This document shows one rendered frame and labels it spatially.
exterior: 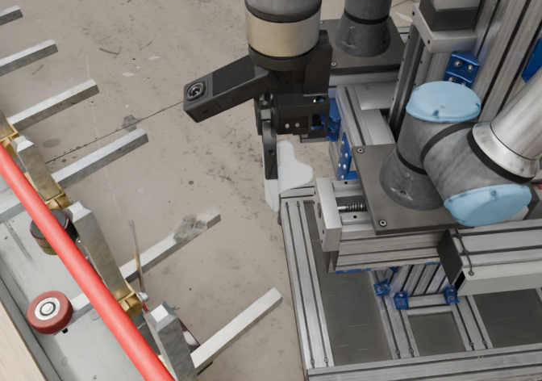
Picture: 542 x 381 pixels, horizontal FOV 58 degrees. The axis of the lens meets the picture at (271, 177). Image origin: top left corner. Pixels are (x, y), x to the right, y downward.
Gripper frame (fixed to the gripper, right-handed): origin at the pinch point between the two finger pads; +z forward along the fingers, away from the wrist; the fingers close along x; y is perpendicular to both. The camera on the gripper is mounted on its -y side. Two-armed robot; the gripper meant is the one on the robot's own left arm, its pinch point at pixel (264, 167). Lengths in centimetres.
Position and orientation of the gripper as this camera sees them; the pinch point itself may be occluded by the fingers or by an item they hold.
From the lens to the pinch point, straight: 66.2
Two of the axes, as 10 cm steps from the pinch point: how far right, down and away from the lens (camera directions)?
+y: 9.9, -0.8, 0.7
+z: 0.0, 6.4, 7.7
